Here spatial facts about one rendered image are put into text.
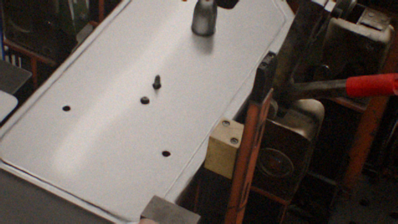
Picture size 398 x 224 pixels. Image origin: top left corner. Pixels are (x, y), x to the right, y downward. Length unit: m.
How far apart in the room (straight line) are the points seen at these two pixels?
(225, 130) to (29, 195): 0.68
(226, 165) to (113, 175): 0.12
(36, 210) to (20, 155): 0.73
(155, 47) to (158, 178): 0.21
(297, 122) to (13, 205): 0.74
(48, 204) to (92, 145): 0.74
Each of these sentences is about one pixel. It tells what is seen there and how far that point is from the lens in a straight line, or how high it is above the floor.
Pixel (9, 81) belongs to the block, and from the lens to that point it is 1.03.
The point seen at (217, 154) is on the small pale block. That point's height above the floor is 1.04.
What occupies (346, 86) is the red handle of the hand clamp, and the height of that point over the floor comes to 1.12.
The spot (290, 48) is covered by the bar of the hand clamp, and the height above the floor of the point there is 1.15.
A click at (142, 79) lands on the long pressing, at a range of 1.00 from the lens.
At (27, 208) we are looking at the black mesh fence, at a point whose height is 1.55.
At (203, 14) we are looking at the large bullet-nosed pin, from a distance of 1.05.
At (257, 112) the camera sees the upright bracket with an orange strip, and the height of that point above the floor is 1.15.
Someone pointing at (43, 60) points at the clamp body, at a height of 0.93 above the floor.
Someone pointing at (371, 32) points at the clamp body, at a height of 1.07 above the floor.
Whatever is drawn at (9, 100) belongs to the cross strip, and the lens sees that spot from 0.98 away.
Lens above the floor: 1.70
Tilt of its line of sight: 46 degrees down
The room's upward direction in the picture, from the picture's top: 9 degrees clockwise
